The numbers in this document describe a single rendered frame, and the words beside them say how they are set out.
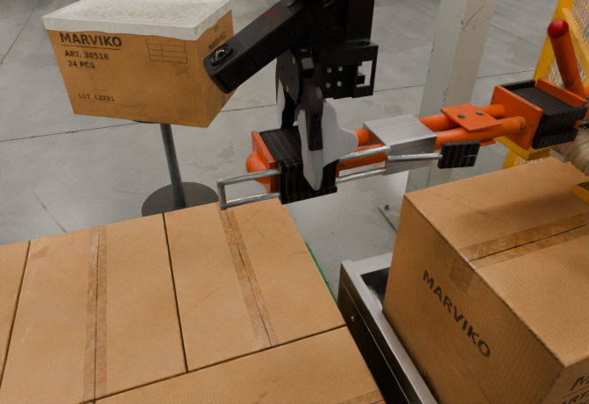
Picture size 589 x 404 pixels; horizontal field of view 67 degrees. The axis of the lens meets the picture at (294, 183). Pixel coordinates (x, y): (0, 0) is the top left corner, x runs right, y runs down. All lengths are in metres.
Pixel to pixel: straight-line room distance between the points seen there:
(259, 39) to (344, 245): 1.79
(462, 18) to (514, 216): 1.03
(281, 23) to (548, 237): 0.65
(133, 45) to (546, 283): 1.51
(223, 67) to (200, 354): 0.84
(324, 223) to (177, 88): 1.00
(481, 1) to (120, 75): 1.37
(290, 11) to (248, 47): 0.05
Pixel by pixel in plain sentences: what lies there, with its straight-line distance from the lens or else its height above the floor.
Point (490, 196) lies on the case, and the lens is 0.96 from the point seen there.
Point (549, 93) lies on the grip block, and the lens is 0.73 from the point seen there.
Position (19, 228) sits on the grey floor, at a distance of 2.62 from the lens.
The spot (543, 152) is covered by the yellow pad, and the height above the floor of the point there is 1.09.
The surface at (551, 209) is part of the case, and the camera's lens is 0.98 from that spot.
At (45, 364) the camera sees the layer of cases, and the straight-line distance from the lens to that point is 1.25.
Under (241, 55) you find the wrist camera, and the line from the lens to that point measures 0.42.
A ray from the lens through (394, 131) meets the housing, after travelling 0.55.
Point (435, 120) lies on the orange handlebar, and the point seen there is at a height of 1.21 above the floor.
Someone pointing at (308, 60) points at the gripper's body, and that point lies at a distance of 0.42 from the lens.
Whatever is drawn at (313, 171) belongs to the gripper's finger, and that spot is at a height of 1.23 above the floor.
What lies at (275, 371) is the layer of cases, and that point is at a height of 0.54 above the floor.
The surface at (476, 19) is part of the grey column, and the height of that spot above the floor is 1.02.
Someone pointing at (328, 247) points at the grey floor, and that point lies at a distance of 2.13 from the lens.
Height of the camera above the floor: 1.49
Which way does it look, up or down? 36 degrees down
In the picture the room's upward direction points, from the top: straight up
